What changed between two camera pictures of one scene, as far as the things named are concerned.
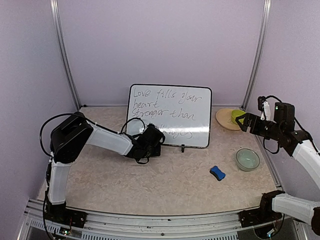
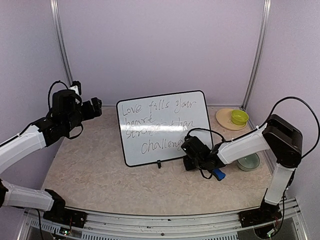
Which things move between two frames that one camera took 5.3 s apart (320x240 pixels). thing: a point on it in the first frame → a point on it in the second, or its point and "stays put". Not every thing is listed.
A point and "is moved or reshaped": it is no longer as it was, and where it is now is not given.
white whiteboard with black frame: x=182 y=113 is moved or reshaped
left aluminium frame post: x=55 y=7 stays put
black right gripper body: x=273 y=132 → x=189 y=166
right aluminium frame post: x=259 y=56 stays put
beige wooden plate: x=224 y=117 stays put
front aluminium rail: x=216 y=226 stays put
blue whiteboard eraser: x=219 y=175 stays put
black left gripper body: x=156 y=152 → x=89 y=113
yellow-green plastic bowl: x=235 y=113 stays put
